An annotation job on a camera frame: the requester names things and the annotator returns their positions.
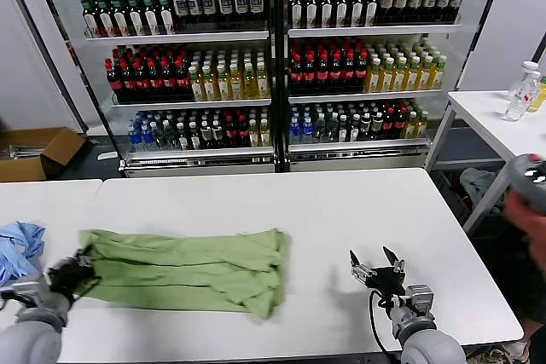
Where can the small dark white cap bottle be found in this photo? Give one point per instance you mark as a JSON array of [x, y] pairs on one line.
[[379, 126], [205, 134], [345, 128], [357, 128], [181, 136], [368, 127], [217, 134], [194, 136]]

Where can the crumpled blue cloth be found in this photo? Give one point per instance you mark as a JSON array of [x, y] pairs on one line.
[[19, 244]]

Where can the silver metal rods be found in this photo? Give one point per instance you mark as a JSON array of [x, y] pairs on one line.
[[24, 152]]

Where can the white side table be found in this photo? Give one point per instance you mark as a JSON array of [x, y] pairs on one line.
[[482, 116]]

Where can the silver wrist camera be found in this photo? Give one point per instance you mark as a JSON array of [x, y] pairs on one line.
[[21, 291], [420, 300]]

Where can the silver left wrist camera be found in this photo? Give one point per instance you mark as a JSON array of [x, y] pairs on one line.
[[21, 291]]

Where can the clear bottle red label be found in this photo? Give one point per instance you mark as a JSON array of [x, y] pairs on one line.
[[515, 106]]

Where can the person hand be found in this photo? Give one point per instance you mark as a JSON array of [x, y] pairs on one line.
[[531, 223]]

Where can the small white floor object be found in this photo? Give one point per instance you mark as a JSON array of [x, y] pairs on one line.
[[106, 155]]

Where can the light green t-shirt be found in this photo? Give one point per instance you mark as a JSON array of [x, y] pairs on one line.
[[179, 270]]

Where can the grey handheld controller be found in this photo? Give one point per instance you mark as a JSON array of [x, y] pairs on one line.
[[524, 176]]

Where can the small clear green bottle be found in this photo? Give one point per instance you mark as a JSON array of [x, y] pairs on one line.
[[159, 136], [320, 129], [170, 136], [333, 129]]

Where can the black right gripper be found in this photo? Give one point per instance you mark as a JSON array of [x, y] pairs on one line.
[[386, 282]]

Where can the green cap tea bottle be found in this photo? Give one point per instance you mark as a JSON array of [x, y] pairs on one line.
[[356, 12], [166, 20], [151, 21], [120, 21], [135, 21], [106, 22], [341, 13], [311, 13], [296, 13], [371, 11], [326, 13], [91, 24]]

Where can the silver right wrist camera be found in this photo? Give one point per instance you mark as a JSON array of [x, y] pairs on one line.
[[420, 300]]

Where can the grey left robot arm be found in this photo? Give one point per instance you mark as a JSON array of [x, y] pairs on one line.
[[30, 334]]

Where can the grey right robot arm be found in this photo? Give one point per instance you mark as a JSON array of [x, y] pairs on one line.
[[426, 342]]

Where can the small red cap cola bottle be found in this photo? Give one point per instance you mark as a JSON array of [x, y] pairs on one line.
[[229, 132], [402, 125], [390, 125], [241, 132]]

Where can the grey white crumpled cloth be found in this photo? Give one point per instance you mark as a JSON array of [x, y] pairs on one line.
[[480, 180]]

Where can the small yellow drink bottle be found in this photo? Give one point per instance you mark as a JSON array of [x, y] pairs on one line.
[[253, 133], [411, 125], [265, 132], [422, 125]]

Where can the white beverage display cabinet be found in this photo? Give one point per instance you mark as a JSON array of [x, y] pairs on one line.
[[170, 36], [371, 30]]

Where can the open cardboard box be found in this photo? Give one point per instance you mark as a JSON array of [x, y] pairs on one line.
[[59, 149]]

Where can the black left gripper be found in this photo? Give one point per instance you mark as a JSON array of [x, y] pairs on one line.
[[70, 276]]

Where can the yellow juice bottle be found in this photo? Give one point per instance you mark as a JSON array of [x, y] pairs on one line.
[[411, 78], [210, 90], [424, 77], [399, 78], [236, 88], [249, 88], [386, 79], [373, 79], [223, 89], [263, 86], [437, 76], [196, 90]]

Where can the clear bottle white cap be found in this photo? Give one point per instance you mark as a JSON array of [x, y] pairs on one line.
[[528, 65]]

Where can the beige sneaker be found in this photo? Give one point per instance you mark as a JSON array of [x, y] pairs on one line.
[[519, 350]]

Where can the small blue water bottle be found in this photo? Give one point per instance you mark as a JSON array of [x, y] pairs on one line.
[[307, 130], [295, 130], [147, 136], [135, 136]]

